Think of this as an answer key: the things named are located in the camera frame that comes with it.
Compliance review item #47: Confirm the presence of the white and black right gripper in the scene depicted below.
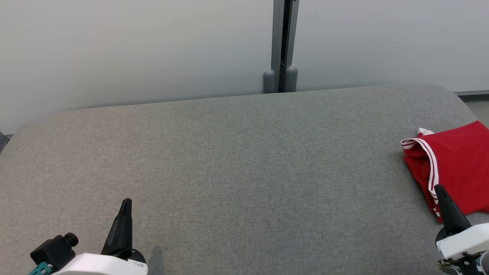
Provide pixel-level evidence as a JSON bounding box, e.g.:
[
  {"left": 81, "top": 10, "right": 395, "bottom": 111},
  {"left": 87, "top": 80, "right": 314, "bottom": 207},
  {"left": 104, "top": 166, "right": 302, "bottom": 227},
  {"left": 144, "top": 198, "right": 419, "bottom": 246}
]
[{"left": 434, "top": 184, "right": 489, "bottom": 261}]

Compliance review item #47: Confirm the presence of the red Bulls basketball jersey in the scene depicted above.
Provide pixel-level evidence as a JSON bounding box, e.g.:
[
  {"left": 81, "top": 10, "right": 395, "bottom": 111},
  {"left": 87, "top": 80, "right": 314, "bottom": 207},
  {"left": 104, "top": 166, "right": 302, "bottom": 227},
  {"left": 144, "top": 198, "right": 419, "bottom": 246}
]
[{"left": 400, "top": 120, "right": 489, "bottom": 224}]

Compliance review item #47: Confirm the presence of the grey partition post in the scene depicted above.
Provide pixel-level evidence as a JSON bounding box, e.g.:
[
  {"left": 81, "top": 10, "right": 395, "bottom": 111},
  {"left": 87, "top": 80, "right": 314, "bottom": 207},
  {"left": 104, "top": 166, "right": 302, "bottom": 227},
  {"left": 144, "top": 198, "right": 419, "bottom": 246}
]
[{"left": 263, "top": 0, "right": 299, "bottom": 94}]

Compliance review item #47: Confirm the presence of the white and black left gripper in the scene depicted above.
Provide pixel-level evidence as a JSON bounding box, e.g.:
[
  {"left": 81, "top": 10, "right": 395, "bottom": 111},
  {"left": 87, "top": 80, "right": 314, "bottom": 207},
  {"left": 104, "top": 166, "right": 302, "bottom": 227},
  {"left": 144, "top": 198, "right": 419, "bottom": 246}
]
[{"left": 52, "top": 198, "right": 149, "bottom": 275}]

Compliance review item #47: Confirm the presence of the teal plug camera cable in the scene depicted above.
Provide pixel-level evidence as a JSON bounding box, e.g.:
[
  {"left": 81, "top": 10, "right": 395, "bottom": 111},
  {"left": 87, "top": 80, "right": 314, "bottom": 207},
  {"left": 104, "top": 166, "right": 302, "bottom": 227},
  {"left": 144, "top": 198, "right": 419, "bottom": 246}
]
[{"left": 28, "top": 263, "right": 52, "bottom": 275}]

